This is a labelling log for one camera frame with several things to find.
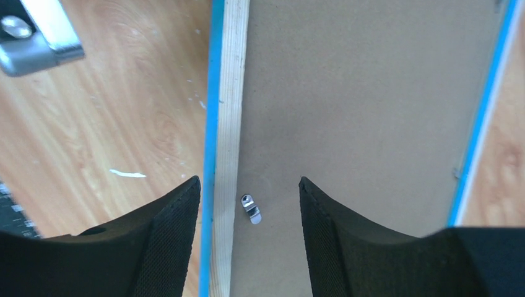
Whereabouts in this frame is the wooden photo frame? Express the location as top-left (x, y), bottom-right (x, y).
top-left (199, 1), bottom-right (524, 296)

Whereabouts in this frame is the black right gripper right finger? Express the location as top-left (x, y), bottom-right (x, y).
top-left (299, 177), bottom-right (524, 296)

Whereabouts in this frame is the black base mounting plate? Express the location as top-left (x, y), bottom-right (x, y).
top-left (1, 181), bottom-right (41, 238)

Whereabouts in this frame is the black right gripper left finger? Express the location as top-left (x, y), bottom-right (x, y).
top-left (1, 176), bottom-right (201, 296)

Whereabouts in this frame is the metal retaining clip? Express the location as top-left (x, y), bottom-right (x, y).
top-left (452, 167), bottom-right (462, 179)
top-left (241, 194), bottom-right (262, 225)

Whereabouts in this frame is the small white paper scrap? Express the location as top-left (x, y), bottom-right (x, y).
top-left (109, 169), bottom-right (147, 178)

